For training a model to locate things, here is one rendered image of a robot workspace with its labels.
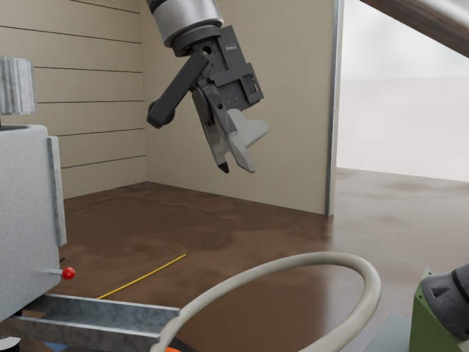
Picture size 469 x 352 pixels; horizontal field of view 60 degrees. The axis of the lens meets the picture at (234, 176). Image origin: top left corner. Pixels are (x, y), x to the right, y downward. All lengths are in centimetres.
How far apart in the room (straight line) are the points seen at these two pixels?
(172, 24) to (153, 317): 69
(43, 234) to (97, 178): 611
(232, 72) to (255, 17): 562
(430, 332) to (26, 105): 117
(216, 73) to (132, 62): 704
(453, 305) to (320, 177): 449
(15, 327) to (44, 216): 26
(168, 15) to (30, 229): 68
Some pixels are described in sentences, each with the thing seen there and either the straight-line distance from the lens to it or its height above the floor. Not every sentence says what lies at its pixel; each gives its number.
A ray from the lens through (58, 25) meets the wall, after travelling 688.
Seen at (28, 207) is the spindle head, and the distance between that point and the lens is 107.
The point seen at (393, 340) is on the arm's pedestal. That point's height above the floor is 85.
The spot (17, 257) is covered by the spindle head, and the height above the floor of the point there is 126.
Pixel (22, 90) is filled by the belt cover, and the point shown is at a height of 164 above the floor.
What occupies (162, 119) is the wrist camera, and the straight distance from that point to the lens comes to 55.
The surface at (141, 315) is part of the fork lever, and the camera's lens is 105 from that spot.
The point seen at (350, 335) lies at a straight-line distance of 70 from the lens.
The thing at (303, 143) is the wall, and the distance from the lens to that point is 571.
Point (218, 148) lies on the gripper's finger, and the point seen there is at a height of 155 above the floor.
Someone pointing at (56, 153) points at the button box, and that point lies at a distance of 112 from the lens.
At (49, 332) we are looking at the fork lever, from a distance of 106.
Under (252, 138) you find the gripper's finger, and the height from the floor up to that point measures 157.
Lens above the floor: 163
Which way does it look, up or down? 11 degrees down
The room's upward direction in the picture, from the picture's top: straight up
